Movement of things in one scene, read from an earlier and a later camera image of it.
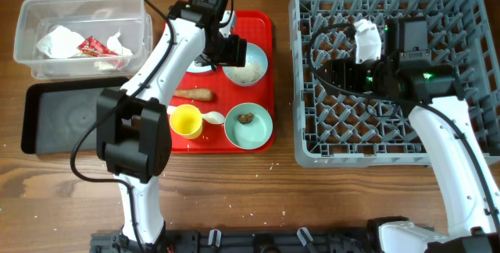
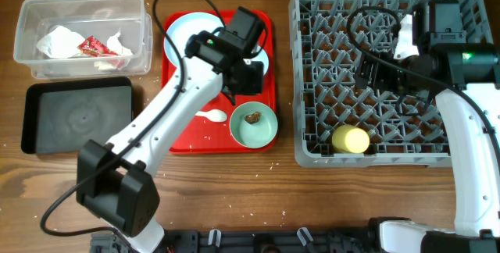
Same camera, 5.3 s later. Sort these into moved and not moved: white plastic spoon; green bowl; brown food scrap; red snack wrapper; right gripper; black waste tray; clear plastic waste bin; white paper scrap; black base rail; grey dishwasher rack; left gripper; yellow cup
Moved: brown food scrap; right gripper; yellow cup; green bowl; left gripper
Not moved: black base rail; clear plastic waste bin; red snack wrapper; black waste tray; white plastic spoon; grey dishwasher rack; white paper scrap
